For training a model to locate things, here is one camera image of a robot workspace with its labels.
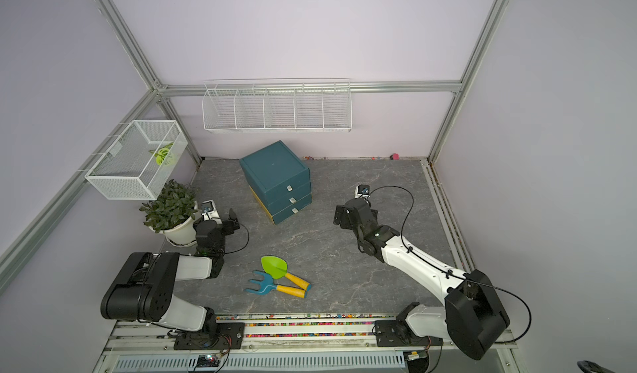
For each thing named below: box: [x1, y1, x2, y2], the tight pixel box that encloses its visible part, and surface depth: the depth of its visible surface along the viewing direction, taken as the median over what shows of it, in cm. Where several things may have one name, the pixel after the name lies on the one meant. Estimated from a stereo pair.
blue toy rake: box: [243, 270, 307, 299], surface depth 83 cm
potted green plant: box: [139, 179, 199, 248], surface depth 83 cm
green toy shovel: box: [260, 256, 312, 292], surface depth 88 cm
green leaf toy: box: [148, 141, 174, 166], surface depth 83 cm
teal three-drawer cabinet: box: [238, 140, 313, 225], surface depth 91 cm
